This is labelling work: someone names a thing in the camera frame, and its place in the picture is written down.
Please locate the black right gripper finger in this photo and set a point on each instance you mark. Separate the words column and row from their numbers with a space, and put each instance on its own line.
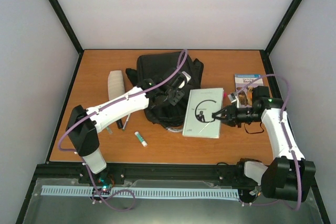
column 221, row 119
column 220, row 113

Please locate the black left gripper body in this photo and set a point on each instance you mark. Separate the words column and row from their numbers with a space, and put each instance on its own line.
column 175, row 100

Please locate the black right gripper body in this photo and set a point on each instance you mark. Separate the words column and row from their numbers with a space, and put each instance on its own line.
column 237, row 117

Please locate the grey book with G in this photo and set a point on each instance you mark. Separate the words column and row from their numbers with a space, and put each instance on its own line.
column 202, row 103

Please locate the black student backpack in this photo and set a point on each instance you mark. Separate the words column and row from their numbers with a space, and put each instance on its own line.
column 157, row 68

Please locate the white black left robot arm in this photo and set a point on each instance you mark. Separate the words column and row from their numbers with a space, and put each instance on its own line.
column 85, row 124

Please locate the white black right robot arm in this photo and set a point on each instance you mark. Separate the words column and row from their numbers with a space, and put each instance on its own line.
column 289, row 176

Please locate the dog picture book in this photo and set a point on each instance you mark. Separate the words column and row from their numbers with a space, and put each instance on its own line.
column 244, row 88

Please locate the beige fabric pencil case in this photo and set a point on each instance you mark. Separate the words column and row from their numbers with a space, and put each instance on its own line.
column 115, row 84

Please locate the blue cap white marker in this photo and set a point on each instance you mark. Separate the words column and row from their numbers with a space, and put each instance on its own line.
column 126, row 122

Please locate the white green glue stick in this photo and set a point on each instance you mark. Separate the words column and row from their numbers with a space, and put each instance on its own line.
column 141, row 139

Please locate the green cap black highlighter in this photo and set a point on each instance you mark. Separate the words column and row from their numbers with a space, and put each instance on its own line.
column 119, row 124

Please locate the silver grey pen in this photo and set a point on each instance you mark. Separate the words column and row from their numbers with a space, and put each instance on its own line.
column 109, row 130

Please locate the small green lit circuit board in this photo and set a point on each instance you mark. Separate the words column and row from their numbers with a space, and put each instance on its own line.
column 105, row 186

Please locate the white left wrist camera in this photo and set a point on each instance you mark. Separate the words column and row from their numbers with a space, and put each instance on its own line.
column 185, row 79

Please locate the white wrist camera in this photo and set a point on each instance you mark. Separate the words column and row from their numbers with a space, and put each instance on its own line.
column 185, row 79
column 233, row 98

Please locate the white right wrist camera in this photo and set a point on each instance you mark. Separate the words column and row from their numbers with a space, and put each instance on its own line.
column 233, row 98

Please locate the black left frame post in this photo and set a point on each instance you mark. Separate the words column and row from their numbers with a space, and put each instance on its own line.
column 66, row 25

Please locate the black frame post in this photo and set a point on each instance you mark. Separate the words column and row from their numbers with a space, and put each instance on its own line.
column 66, row 25
column 282, row 25

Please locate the black right frame post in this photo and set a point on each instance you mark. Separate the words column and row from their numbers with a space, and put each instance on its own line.
column 282, row 25

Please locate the light blue cable duct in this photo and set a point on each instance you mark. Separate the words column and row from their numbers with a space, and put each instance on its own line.
column 146, row 193

